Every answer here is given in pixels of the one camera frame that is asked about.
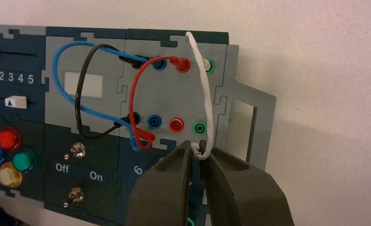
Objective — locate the red banana socket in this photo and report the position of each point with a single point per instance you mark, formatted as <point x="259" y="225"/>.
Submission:
<point x="176" y="125"/>

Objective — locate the white slider knob blue triangle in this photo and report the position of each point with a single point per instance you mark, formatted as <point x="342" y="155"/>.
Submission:
<point x="15" y="102"/>

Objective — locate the white display window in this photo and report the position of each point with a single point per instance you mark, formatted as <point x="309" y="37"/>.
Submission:
<point x="83" y="85"/>

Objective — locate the blue banana socket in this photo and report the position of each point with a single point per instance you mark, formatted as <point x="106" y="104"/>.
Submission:
<point x="154" y="121"/>

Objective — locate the metal toggle switch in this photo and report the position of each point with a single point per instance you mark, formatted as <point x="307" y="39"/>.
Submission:
<point x="78" y="149"/>
<point x="75" y="194"/>

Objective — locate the grey and blue task box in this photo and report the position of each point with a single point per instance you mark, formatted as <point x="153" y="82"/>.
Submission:
<point x="104" y="103"/>

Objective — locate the green push button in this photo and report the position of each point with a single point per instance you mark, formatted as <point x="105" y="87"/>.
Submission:
<point x="25" y="160"/>

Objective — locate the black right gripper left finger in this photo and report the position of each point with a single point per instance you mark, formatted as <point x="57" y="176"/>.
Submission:
<point x="160" y="193"/>

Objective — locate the red push button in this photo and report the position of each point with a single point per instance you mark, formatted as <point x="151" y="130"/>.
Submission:
<point x="8" y="138"/>

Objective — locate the green banana socket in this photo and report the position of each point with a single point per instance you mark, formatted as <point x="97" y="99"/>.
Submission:
<point x="199" y="128"/>
<point x="211" y="66"/>

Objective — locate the yellow push button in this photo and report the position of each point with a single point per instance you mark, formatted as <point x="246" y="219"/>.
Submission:
<point x="10" y="174"/>

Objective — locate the green rotary knob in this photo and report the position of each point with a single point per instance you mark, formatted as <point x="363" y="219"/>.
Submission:
<point x="190" y="222"/>

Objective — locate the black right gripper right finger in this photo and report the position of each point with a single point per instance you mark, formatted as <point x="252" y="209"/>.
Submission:
<point x="241" y="193"/>

